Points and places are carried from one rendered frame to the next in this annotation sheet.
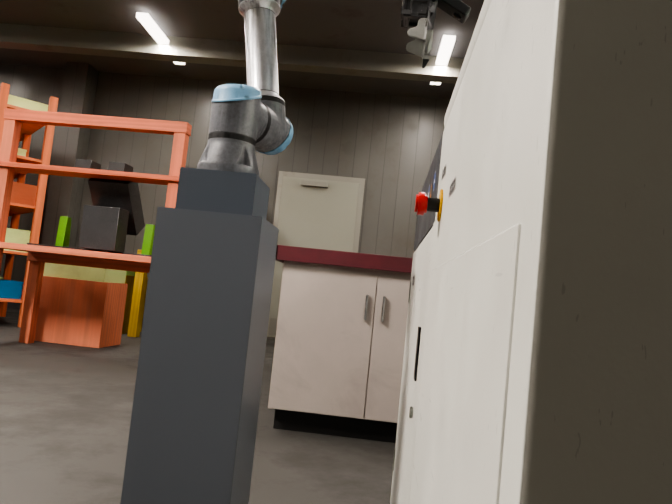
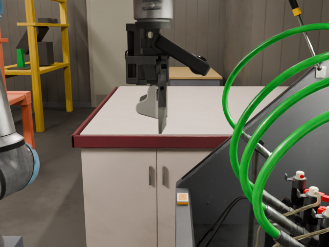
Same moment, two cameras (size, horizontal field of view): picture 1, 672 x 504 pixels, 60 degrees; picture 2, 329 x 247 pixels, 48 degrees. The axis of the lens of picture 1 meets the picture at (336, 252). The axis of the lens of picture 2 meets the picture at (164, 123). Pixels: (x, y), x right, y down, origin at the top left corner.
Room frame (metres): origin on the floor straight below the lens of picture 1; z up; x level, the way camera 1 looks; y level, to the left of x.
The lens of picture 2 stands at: (0.61, -0.13, 1.41)
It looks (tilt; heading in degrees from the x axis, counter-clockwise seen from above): 14 degrees down; 357
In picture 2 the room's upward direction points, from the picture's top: straight up
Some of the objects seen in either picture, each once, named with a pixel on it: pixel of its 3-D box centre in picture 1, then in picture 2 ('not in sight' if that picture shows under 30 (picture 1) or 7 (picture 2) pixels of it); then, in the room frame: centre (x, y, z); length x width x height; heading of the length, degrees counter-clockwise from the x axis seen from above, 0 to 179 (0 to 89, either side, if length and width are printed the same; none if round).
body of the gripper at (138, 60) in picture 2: (421, 0); (149, 54); (1.35, -0.14, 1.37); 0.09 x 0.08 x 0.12; 85
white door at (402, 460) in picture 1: (409, 389); not in sight; (1.35, -0.20, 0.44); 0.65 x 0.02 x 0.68; 175
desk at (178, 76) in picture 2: not in sight; (191, 95); (6.42, -0.89, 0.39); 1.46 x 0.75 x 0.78; 176
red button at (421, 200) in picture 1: (428, 204); not in sight; (0.90, -0.14, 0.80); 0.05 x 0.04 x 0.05; 175
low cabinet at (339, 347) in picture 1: (475, 345); (235, 153); (3.50, -0.89, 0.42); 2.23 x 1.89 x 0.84; 86
